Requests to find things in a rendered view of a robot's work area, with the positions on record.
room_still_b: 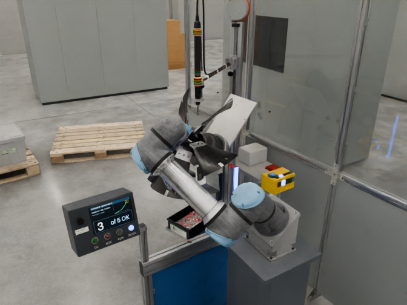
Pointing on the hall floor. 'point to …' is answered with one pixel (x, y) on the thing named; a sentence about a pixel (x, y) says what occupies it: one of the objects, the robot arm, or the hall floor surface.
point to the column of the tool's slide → (238, 64)
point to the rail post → (147, 290)
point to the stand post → (228, 173)
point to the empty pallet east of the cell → (95, 140)
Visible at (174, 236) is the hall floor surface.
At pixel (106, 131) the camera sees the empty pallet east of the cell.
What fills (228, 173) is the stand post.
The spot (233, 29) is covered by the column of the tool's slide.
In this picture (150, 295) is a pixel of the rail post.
